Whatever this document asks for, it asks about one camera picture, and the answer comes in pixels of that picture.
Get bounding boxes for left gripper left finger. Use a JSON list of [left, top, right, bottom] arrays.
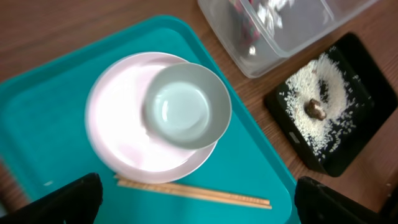
[[1, 172, 103, 224]]

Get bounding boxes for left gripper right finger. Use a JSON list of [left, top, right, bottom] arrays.
[[294, 176, 397, 224]]

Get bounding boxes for wooden chopstick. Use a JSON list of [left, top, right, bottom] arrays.
[[113, 174, 271, 206], [116, 179, 273, 210]]

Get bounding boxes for brown food piece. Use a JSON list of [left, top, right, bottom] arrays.
[[304, 98, 327, 121]]

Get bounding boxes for white rice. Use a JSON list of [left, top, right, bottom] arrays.
[[276, 46, 373, 163]]

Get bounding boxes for grey bowl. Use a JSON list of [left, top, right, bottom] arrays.
[[143, 62, 232, 150]]

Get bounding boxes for red snack wrapper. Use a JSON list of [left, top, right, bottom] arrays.
[[229, 0, 260, 46]]

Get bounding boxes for white tissue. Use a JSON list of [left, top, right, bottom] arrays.
[[241, 0, 295, 57]]

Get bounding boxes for teal plastic tray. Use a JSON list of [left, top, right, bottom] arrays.
[[1, 16, 299, 223]]

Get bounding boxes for black tray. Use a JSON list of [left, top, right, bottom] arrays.
[[264, 33, 397, 177]]

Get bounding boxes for large white plate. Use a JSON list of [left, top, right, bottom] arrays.
[[85, 52, 216, 184]]

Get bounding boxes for clear plastic bin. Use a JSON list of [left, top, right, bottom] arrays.
[[198, 0, 376, 78]]

